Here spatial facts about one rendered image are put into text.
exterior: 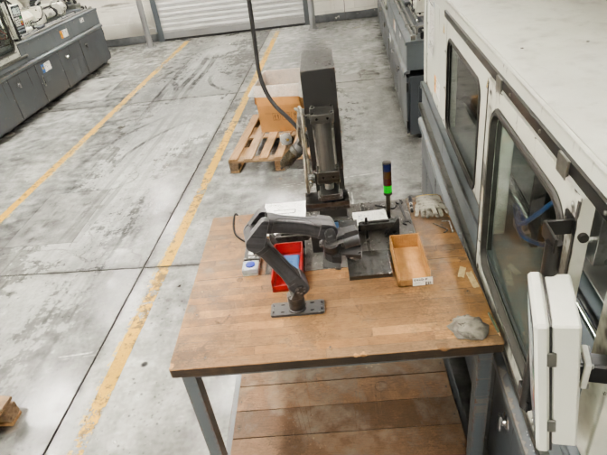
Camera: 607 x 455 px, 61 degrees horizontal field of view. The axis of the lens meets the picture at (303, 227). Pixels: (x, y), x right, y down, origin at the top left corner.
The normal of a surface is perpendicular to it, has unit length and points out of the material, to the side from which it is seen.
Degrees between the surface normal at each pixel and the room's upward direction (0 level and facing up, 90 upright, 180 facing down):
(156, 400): 0
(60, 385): 0
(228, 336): 0
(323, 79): 90
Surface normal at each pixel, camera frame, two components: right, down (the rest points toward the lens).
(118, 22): -0.07, 0.55
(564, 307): -0.24, -0.83
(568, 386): -0.27, 0.55
